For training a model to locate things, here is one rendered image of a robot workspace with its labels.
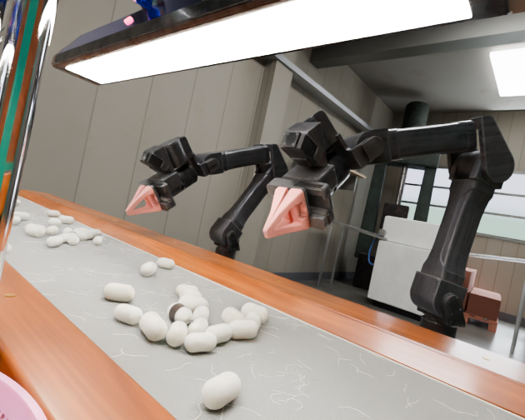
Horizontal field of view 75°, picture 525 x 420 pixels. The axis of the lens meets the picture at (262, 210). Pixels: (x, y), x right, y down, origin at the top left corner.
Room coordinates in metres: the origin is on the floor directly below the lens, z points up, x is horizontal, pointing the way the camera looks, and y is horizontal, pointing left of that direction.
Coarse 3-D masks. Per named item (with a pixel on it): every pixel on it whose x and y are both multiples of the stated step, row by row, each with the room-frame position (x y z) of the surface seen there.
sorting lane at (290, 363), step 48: (48, 288) 0.41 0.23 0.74; (96, 288) 0.44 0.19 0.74; (144, 288) 0.48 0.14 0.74; (96, 336) 0.31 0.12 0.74; (144, 336) 0.33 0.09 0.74; (288, 336) 0.41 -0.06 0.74; (336, 336) 0.45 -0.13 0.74; (144, 384) 0.25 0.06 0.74; (192, 384) 0.26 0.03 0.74; (288, 384) 0.30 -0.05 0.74; (336, 384) 0.31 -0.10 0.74; (384, 384) 0.34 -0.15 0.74; (432, 384) 0.36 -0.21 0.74
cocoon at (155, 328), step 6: (150, 312) 0.34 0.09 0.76; (156, 312) 0.34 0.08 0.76; (144, 318) 0.33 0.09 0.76; (150, 318) 0.33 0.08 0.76; (156, 318) 0.33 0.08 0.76; (144, 324) 0.33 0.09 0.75; (150, 324) 0.32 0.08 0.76; (156, 324) 0.32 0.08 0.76; (162, 324) 0.32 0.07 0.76; (144, 330) 0.32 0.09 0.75; (150, 330) 0.32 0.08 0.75; (156, 330) 0.32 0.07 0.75; (162, 330) 0.32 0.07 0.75; (150, 336) 0.32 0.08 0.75; (156, 336) 0.32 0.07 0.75; (162, 336) 0.32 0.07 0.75
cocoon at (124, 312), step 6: (120, 306) 0.35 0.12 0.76; (126, 306) 0.35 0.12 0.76; (132, 306) 0.36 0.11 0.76; (114, 312) 0.35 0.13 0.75; (120, 312) 0.35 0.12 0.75; (126, 312) 0.35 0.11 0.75; (132, 312) 0.35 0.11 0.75; (138, 312) 0.35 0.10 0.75; (120, 318) 0.35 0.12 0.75; (126, 318) 0.35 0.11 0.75; (132, 318) 0.35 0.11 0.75; (138, 318) 0.35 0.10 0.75; (132, 324) 0.35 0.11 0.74
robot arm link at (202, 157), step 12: (276, 144) 1.06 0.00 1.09; (204, 156) 0.92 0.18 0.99; (216, 156) 0.93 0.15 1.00; (228, 156) 0.97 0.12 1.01; (240, 156) 1.00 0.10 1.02; (252, 156) 1.03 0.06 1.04; (264, 156) 1.05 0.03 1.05; (276, 156) 1.06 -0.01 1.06; (228, 168) 0.98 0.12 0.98; (276, 168) 1.07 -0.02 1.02
